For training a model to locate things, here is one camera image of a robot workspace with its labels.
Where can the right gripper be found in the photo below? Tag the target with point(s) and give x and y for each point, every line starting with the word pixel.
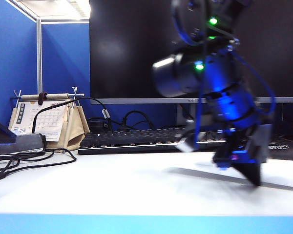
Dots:
pixel 234 148

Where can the white wrinkled paper sheet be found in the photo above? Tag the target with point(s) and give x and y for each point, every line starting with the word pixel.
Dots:
pixel 283 173

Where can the black mouse pad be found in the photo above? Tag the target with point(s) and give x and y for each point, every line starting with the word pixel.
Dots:
pixel 283 153

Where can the grey monitor stand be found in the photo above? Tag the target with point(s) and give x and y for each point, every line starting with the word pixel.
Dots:
pixel 182 114

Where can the black mechanical keyboard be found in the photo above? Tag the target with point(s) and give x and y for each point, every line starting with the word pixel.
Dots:
pixel 127 140

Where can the small black box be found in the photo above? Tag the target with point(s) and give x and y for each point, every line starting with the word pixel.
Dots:
pixel 95 124

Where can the black monitor silver bezel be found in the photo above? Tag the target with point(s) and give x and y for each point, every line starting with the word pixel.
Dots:
pixel 127 61

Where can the beige tent desk calendar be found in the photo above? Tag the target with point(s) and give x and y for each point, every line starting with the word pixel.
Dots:
pixel 74 131

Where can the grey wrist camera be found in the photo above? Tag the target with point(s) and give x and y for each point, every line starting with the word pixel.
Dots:
pixel 263 143

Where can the aluminium partition frame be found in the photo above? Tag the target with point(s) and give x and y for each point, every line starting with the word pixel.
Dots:
pixel 39 61

